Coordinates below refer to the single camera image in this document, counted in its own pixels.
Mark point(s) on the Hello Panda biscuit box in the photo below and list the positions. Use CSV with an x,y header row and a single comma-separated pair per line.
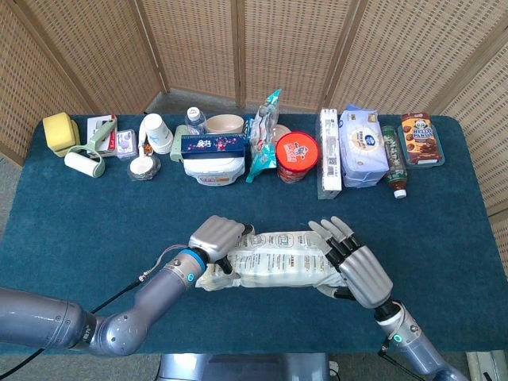
x,y
420,135

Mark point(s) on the brown snack packet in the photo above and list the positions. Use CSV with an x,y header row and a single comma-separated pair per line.
x,y
148,148

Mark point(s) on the small purple box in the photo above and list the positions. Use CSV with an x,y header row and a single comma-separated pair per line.
x,y
127,143

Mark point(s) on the beige bowl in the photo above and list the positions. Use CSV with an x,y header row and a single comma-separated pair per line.
x,y
224,125

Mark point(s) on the yellow sponge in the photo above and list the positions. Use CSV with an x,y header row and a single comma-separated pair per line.
x,y
59,129

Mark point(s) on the green tea bottle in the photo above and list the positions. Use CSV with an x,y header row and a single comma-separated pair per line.
x,y
393,158

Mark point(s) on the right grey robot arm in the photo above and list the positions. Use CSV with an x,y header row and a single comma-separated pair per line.
x,y
416,349

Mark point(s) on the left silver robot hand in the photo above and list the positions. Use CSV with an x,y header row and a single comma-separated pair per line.
x,y
216,236

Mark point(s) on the white and red box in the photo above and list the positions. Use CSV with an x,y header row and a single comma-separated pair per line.
x,y
95,127

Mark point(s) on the navy blue long box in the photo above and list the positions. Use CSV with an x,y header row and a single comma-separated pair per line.
x,y
214,143

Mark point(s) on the pale blue tissue pack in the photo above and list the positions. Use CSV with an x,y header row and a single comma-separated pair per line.
x,y
363,147

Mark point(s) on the white plastic tub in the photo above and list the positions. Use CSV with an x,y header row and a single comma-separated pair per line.
x,y
214,170

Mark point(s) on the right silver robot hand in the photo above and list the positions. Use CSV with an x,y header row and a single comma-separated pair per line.
x,y
365,278

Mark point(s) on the teal snack bag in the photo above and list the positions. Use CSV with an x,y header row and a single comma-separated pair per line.
x,y
264,147

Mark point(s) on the white paper cup stack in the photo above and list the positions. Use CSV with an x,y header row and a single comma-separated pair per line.
x,y
156,131

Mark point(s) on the beige round container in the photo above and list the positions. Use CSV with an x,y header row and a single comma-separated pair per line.
x,y
282,131

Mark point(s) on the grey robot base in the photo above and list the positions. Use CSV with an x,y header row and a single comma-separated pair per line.
x,y
238,369

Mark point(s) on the wrapped ceramic ladle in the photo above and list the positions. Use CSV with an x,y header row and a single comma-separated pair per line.
x,y
143,168

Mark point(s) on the clear water bottle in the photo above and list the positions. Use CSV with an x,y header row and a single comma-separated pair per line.
x,y
194,121

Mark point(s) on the dark blue table cloth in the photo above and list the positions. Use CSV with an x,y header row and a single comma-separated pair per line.
x,y
99,222

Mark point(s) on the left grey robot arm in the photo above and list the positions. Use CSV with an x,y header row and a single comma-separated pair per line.
x,y
158,285

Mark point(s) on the long white tissue pack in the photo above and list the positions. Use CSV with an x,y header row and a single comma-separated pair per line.
x,y
330,158

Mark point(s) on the wicker folding screen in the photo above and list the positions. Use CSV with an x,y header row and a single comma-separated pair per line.
x,y
278,39

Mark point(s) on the plastic sponge multipack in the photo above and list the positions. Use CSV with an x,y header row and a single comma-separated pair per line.
x,y
278,258

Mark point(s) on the green lint roller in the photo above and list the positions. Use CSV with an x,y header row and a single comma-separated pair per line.
x,y
81,162

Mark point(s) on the white floor box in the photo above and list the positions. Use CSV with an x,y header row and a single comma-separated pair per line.
x,y
488,367

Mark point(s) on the pale green plastic holder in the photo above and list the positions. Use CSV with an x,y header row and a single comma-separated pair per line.
x,y
176,147

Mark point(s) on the orange instant noodle cup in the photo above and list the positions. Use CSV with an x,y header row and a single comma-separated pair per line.
x,y
297,152

